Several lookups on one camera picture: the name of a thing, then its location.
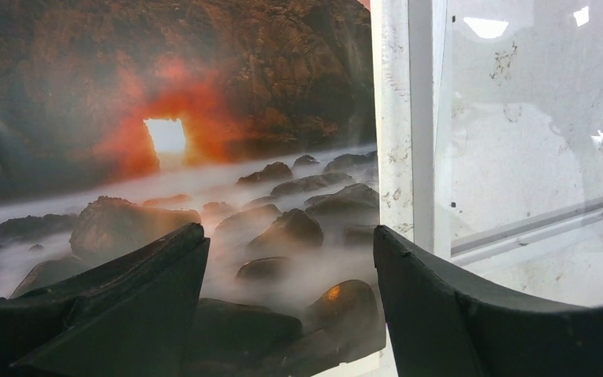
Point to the white picture frame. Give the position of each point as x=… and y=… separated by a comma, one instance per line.
x=412, y=56

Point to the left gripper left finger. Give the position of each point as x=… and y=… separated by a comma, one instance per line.
x=127, y=317

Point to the clear acrylic frame sheet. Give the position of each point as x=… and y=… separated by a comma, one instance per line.
x=527, y=115

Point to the landscape sunset photo print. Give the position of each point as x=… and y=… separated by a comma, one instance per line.
x=123, y=121

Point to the white brown backing board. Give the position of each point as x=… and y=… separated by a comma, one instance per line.
x=380, y=363

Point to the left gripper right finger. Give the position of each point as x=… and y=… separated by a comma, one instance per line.
x=446, y=321

